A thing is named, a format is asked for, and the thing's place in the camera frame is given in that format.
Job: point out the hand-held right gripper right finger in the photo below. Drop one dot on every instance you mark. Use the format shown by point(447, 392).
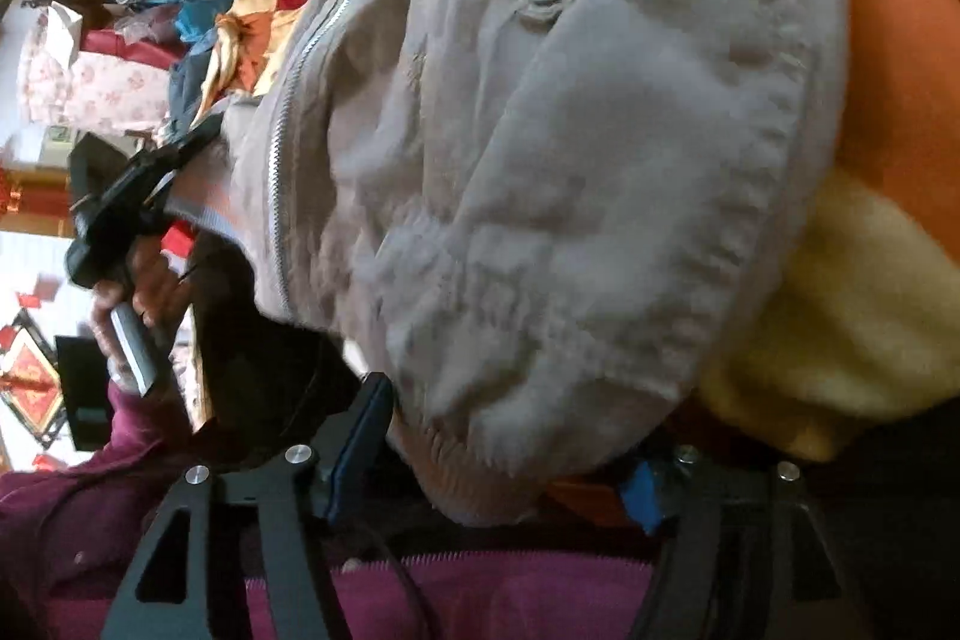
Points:
point(641, 490)

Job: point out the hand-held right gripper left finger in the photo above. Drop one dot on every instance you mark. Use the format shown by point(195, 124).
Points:
point(352, 452)

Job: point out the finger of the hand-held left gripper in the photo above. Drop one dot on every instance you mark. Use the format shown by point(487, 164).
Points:
point(176, 149)

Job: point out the grey beige zip jacket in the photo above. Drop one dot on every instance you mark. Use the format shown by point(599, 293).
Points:
point(562, 160)

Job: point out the person's left forearm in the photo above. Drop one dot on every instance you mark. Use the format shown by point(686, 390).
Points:
point(90, 497)

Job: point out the person's left hand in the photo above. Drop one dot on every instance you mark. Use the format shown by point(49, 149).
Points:
point(157, 280)

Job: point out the dark blue cloth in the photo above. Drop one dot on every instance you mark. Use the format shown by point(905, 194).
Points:
point(191, 85)

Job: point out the pink floral pillow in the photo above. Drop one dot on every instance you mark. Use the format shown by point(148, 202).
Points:
point(105, 93)

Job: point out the orange satin cloth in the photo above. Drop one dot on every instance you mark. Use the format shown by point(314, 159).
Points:
point(251, 48)

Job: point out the teal cloth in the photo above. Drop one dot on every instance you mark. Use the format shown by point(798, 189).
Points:
point(199, 14)

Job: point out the black box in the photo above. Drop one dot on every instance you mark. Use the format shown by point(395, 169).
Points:
point(82, 377)

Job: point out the white paper box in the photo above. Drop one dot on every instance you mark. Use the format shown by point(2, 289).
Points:
point(64, 29)

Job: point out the red framed decoration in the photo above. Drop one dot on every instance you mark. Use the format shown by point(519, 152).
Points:
point(30, 377)

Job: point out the person's maroon sweater torso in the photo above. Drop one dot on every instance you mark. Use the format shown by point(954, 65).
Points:
point(487, 599)

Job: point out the printed fleece blanket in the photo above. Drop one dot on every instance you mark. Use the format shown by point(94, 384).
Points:
point(862, 310)

